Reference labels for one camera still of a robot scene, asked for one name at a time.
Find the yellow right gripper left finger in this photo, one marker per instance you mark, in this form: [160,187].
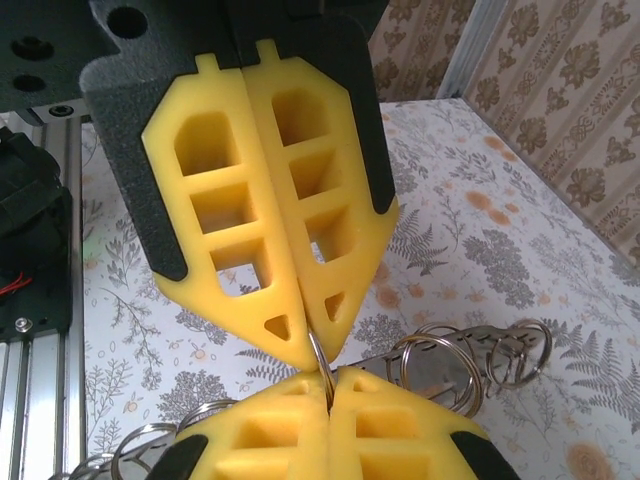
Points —
[280,450]

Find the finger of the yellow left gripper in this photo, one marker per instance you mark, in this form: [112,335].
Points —
[360,235]
[170,175]

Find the floral printed tablecloth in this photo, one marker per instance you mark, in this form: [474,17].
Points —
[500,250]

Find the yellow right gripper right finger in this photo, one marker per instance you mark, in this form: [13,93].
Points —
[380,450]

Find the aluminium frame post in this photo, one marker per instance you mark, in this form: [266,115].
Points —
[470,50]

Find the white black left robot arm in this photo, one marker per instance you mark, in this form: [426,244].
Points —
[30,200]

